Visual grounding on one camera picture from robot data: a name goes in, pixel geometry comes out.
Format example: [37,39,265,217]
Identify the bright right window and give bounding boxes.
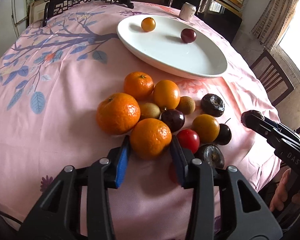
[277,1,300,79]

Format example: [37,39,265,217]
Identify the round dark passion fruit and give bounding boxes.
[200,93,225,117]

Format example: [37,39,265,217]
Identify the white oval plate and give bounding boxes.
[117,15,228,80]

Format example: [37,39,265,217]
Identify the yellow orange round fruit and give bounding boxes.
[191,114,220,144]

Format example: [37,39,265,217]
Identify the yellow cherry tomato on plate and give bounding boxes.
[141,17,156,32]

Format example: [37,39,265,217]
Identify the mandarin with green stem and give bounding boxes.
[123,72,154,100]

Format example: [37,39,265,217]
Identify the dark red plum on plate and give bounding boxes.
[180,28,197,43]

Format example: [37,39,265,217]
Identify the red cherry tomato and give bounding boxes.
[176,129,200,154]

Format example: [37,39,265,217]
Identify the white drink can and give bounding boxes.
[179,2,196,22]

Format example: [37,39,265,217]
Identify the dark cherry with stem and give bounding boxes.
[214,124,232,145]

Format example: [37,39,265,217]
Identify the brown longan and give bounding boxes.
[139,102,161,120]
[176,96,196,115]

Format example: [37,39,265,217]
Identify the dark purple front fruit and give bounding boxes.
[194,144,224,169]

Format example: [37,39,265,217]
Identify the dark wooden chair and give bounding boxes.
[250,49,294,106]

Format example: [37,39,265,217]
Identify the smooth orange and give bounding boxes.
[153,80,181,109]

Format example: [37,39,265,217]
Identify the dark cabinet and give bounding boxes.
[169,0,242,43]

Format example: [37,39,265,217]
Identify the large mandarin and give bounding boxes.
[96,93,141,135]

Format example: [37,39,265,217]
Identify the wrinkled dark passion fruit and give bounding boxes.
[241,110,264,129]

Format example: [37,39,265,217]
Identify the person's right hand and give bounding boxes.
[269,168,300,212]

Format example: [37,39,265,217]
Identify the pink printed tablecloth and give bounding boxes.
[0,0,287,240]

